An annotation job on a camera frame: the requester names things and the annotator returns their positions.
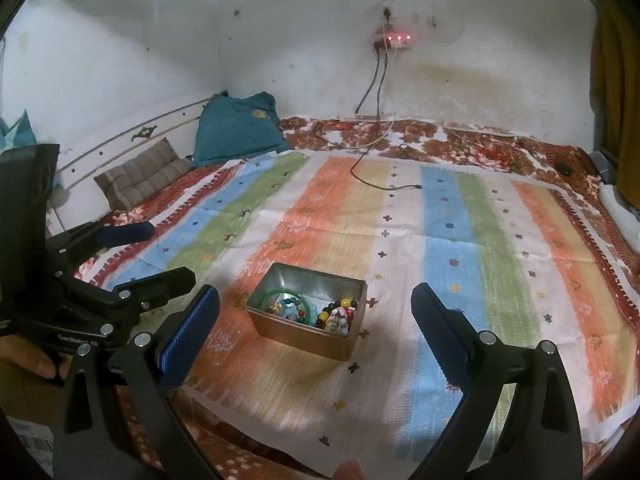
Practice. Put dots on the small black object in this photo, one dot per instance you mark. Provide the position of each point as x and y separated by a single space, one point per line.
564 168

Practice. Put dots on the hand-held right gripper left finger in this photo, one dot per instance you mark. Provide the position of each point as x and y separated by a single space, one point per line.
190 335

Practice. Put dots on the metal tin box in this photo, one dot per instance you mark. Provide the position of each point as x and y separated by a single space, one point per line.
300 335

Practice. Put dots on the person's left hand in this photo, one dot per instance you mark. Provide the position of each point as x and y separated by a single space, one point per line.
25 355

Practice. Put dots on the striped colourful blanket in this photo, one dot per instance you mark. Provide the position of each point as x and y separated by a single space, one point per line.
450 210

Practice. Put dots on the metal bed headboard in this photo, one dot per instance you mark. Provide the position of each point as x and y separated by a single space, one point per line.
144 133

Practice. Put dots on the cardboard box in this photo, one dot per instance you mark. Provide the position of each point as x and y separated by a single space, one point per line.
25 400

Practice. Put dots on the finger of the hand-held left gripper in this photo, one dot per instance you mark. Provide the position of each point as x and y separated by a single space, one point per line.
160 285
120 234

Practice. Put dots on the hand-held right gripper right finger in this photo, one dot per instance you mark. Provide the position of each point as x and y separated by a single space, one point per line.
440 330

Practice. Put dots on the yellow hanging cloth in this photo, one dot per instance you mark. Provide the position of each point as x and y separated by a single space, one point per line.
617 75

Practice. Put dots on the teal cloth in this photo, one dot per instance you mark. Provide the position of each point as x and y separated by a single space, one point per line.
22 132

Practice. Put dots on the wall power strip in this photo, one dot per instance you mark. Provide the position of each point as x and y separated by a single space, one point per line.
395 40

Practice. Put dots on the brown striped cushion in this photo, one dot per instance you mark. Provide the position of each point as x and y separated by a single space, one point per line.
140 172

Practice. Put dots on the teal pillow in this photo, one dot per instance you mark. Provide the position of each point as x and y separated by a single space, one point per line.
235 130

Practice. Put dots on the green jade bangle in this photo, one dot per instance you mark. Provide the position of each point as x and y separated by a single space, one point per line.
314 312

